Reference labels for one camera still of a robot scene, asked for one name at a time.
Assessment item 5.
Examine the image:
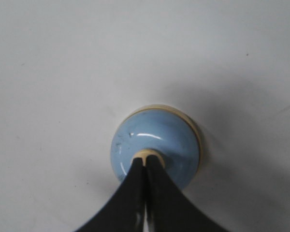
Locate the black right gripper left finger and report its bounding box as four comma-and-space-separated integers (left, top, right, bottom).
77, 158, 146, 232

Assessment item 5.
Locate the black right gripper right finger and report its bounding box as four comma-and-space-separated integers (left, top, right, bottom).
145, 155, 227, 232

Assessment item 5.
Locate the blue and cream service bell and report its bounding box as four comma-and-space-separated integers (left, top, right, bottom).
110, 105, 203, 189

